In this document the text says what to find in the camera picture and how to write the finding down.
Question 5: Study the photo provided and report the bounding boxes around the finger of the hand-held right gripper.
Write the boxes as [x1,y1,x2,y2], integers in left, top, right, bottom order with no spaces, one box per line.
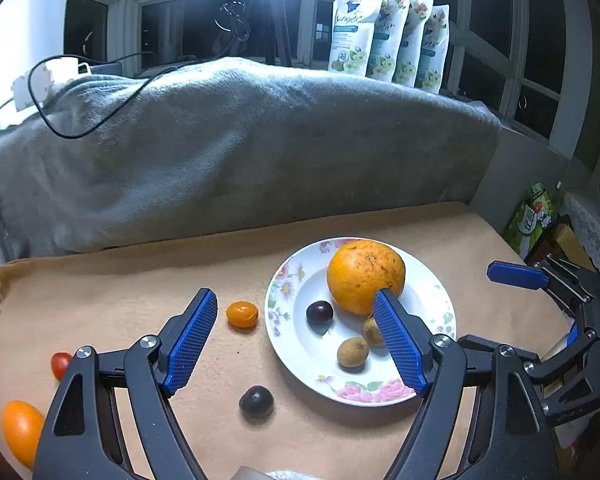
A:
[486,255,600,311]
[524,324,600,424]

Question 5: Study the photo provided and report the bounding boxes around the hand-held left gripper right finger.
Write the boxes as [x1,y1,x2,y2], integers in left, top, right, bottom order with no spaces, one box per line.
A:
[371,287,563,480]

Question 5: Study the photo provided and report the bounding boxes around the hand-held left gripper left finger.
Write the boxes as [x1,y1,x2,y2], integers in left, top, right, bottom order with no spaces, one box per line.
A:
[32,287,218,480]

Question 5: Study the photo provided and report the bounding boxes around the brown longan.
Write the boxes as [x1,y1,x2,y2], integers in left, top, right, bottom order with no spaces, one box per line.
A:
[337,336,370,369]
[362,315,387,347]

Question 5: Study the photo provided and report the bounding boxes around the small orange kumquat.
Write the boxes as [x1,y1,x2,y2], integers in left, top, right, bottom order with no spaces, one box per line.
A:
[226,300,259,330]

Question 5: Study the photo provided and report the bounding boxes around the speckled orange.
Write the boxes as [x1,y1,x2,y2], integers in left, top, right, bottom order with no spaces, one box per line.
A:
[326,240,407,316]

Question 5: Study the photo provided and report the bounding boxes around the dark purple plum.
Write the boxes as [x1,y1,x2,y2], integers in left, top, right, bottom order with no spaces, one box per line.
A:
[306,300,334,328]
[239,385,274,418]

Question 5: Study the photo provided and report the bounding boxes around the floral white plate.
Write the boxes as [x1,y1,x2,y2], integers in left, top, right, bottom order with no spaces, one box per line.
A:
[264,236,457,406]

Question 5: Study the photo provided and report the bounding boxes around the white lace tablecloth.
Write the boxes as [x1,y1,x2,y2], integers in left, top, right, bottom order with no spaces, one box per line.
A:
[562,189,600,261]

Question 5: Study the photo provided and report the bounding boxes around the cardboard box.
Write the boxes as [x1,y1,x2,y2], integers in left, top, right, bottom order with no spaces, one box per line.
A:
[525,215,600,273]

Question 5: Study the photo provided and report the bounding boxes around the green printed bag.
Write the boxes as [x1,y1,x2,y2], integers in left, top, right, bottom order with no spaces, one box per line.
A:
[502,182,558,256]

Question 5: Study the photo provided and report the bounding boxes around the red cherry tomato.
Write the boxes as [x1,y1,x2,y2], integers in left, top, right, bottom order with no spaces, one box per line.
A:
[51,352,74,381]

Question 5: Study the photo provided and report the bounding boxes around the grey blanket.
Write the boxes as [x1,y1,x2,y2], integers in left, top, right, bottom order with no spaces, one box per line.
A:
[0,56,503,261]

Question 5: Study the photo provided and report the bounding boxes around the smooth orange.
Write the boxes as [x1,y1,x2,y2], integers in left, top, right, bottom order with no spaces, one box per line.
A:
[0,400,46,469]

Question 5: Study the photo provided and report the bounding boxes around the white refill pouch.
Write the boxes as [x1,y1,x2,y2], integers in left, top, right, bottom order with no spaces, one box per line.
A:
[392,0,434,88]
[327,0,388,77]
[414,5,451,95]
[365,0,411,83]

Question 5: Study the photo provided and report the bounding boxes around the white power strip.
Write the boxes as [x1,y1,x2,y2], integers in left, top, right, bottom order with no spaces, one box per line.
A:
[11,57,93,111]

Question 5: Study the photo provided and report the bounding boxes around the black tripod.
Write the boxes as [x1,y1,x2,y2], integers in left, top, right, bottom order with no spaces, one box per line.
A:
[240,0,293,67]

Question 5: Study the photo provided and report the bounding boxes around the coiled black cable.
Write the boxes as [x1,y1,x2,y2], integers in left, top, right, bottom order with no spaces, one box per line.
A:
[215,0,252,42]

